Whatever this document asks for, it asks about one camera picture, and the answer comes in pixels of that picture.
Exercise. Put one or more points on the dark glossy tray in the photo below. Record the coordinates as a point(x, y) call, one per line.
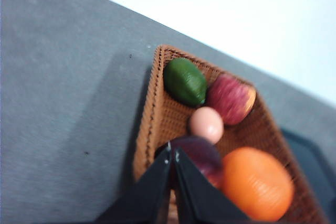
point(318, 169)

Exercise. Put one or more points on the beige egg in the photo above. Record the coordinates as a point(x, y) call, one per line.
point(208, 122)

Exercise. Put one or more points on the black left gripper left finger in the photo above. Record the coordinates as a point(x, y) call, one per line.
point(147, 200)

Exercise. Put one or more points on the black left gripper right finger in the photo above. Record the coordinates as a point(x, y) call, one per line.
point(200, 201)

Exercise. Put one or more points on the brown wicker basket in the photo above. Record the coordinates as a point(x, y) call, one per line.
point(163, 121)

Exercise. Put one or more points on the orange tangerine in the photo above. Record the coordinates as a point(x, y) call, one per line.
point(257, 183)

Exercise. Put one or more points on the dark purple plum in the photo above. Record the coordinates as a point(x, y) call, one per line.
point(202, 154)

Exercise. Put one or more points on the green lime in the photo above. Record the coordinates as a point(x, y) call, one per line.
point(185, 82)

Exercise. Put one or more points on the red apple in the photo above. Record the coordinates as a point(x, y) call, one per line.
point(231, 97)

